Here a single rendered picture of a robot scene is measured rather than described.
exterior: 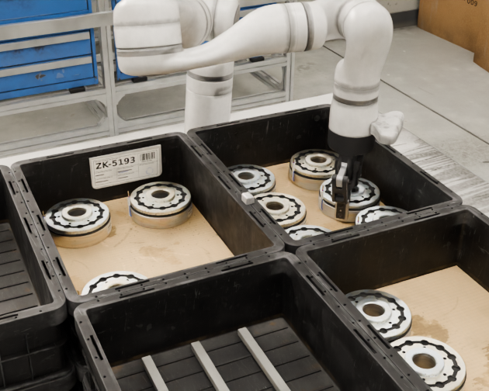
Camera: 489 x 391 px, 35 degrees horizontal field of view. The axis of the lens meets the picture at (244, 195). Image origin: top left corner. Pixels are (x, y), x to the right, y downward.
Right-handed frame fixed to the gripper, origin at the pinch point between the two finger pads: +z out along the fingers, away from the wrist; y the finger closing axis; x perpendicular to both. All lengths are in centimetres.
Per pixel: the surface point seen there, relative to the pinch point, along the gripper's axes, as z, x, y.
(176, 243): 2.4, -22.7, 18.0
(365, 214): -0.8, 4.1, 3.4
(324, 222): 2.3, -2.6, 3.3
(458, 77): 84, -3, -287
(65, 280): -7, -26, 44
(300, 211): -0.9, -5.9, 6.5
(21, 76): 45, -151, -121
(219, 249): 2.4, -15.9, 16.9
